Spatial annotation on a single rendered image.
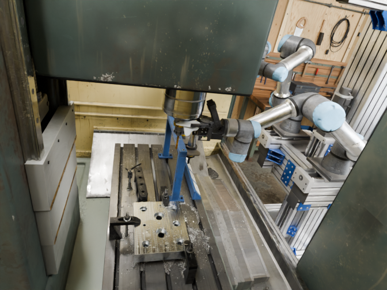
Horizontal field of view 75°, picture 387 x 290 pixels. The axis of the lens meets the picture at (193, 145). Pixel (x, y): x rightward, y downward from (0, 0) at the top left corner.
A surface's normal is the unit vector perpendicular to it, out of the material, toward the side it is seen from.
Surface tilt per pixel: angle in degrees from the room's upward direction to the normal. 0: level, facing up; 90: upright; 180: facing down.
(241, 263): 8
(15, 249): 90
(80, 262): 0
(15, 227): 90
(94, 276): 0
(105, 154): 24
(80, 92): 89
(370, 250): 90
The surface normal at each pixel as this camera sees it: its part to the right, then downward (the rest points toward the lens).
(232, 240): 0.19, -0.78
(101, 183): 0.23, -0.58
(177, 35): 0.21, 0.51
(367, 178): -0.96, -0.04
